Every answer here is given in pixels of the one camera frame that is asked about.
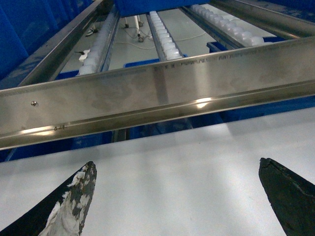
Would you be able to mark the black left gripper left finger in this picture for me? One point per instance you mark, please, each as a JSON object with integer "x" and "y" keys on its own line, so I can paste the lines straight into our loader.
{"x": 63, "y": 212}

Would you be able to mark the large blue bin left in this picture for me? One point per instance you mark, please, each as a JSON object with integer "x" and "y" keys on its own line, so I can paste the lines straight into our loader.
{"x": 25, "y": 25}

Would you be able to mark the white roller track right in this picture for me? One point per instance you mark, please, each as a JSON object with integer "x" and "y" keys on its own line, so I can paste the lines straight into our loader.
{"x": 245, "y": 38}

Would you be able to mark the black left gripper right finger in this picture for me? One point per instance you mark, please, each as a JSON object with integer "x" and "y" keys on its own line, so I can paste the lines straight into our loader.
{"x": 291, "y": 197}

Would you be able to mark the steel shelf front rail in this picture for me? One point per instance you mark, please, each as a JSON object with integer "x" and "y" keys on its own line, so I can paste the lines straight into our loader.
{"x": 162, "y": 91}

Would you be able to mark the white roller track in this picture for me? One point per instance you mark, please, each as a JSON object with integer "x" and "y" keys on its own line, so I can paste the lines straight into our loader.
{"x": 166, "y": 46}
{"x": 245, "y": 38}
{"x": 96, "y": 57}

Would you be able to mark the white roller track left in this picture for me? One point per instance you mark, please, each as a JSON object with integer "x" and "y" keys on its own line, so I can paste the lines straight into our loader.
{"x": 96, "y": 57}

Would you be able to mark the white roller track middle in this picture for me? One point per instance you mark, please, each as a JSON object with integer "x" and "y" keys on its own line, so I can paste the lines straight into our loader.
{"x": 166, "y": 46}

